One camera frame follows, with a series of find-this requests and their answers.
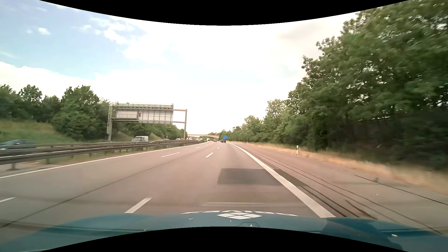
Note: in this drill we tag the queue of cars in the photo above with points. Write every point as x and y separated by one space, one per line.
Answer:
190 139

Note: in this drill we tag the dry grass verge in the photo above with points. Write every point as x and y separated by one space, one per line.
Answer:
385 169

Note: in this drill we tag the grey sign gantry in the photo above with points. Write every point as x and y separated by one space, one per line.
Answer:
143 113

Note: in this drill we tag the grass bank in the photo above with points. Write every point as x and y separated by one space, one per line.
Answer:
31 131

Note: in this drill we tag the car's own bonnet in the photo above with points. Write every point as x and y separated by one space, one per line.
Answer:
175 227

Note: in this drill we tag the road markings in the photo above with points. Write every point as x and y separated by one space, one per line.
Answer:
297 192

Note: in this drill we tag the grey asphalt road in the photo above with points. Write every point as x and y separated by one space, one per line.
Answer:
196 175

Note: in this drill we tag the row of trees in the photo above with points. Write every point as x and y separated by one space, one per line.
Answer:
367 87
77 112

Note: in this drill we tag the bridge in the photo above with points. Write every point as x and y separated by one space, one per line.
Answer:
204 135

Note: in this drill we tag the white van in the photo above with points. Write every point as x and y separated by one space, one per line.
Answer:
140 139

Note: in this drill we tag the metal guard rail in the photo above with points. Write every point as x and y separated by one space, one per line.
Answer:
70 149

